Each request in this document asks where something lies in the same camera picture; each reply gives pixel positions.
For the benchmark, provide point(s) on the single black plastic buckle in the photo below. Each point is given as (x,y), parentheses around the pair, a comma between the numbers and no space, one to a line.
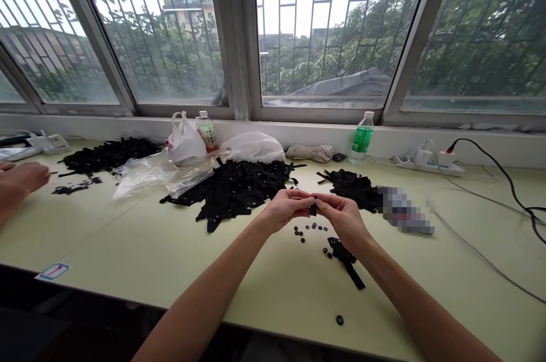
(340,319)

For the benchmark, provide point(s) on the white box device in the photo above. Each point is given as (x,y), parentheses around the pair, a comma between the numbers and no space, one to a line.
(49,143)

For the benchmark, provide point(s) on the white charger plug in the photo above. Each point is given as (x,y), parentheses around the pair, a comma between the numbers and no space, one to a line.
(423,153)

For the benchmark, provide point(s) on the person's right hand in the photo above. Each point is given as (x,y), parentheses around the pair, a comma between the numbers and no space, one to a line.
(343,221)

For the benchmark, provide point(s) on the folded beige umbrella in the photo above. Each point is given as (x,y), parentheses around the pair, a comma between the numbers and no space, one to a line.
(309,153)

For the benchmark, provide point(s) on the plain white plastic bag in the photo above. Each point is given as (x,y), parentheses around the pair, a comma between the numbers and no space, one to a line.
(254,146)

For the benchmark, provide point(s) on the white power strip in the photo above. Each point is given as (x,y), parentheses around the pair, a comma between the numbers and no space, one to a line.
(431,165)

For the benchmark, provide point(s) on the barred window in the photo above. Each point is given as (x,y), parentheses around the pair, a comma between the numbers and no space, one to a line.
(273,33)

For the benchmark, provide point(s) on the scatter of black rings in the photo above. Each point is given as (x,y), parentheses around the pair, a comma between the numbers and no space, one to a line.
(308,229)

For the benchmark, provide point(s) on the white red-print plastic bag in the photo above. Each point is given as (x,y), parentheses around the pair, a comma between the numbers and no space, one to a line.
(185,144)

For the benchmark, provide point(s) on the person's left hand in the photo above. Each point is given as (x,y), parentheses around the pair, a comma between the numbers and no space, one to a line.
(279,212)

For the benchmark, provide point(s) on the orange label drink bottle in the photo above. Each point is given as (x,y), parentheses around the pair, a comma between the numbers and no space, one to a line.
(208,133)

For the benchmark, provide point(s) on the clear plastic bag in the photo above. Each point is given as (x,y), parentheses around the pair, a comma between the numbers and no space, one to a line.
(153,176)

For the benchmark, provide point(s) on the white sticker with red mark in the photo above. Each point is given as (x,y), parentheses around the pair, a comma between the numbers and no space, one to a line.
(53,271)

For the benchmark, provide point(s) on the small black oval object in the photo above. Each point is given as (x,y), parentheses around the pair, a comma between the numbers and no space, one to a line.
(339,157)

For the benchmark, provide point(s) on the green label drink bottle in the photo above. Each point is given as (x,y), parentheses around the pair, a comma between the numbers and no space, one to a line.
(361,140)

